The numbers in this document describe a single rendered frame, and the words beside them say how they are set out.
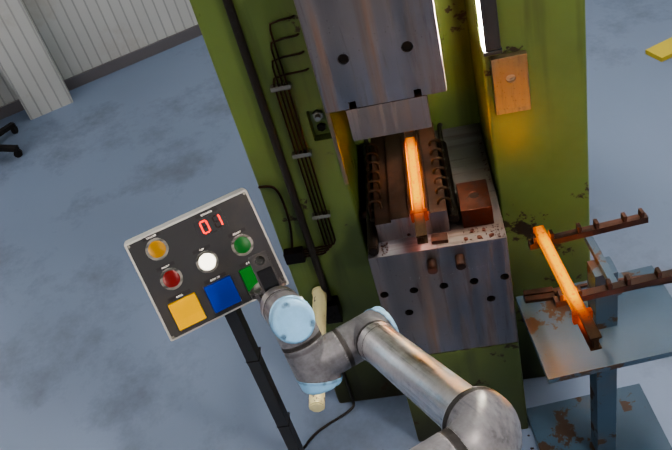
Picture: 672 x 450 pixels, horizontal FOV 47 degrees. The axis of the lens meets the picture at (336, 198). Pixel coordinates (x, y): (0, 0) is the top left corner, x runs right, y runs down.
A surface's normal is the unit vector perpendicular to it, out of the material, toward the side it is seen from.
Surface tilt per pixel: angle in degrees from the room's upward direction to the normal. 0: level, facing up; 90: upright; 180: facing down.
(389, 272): 90
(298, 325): 55
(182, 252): 60
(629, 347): 0
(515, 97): 90
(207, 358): 0
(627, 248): 0
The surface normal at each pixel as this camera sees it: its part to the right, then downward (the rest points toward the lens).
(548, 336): -0.22, -0.75
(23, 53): 0.42, 0.50
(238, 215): 0.25, 0.07
